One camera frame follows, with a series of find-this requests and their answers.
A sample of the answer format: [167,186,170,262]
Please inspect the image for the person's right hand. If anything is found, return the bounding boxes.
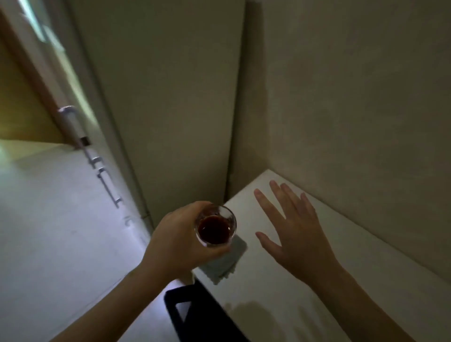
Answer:
[254,180,345,289]

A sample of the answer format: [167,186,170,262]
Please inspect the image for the person's left hand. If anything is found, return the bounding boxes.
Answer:
[140,201,232,283]

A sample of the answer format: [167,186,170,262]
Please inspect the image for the small clear drinking glass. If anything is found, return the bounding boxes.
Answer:
[194,204,237,248]

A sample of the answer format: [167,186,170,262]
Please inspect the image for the person's right forearm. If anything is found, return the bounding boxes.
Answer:
[310,265,418,342]

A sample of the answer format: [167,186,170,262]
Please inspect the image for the person's left forearm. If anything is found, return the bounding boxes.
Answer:
[49,262,166,342]

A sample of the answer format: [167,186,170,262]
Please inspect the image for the grey folded cloth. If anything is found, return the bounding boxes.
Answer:
[197,234,248,285]

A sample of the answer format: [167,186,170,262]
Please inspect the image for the dark red drink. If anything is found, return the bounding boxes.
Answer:
[197,216,234,244]

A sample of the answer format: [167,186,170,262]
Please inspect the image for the black chair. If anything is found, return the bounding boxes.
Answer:
[163,278,249,342]

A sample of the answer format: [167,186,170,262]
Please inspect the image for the tall white cabinet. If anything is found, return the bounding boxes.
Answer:
[69,0,246,228]

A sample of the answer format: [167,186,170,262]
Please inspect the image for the white door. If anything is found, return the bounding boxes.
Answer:
[0,0,154,237]

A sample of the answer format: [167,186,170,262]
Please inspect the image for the long silver bar handle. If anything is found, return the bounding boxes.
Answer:
[97,167,123,209]

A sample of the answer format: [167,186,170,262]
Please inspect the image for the silver door handle with lock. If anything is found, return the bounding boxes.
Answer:
[58,105,91,150]

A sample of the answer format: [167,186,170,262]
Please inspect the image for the brown wooden door frame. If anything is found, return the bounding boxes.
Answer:
[0,11,66,144]

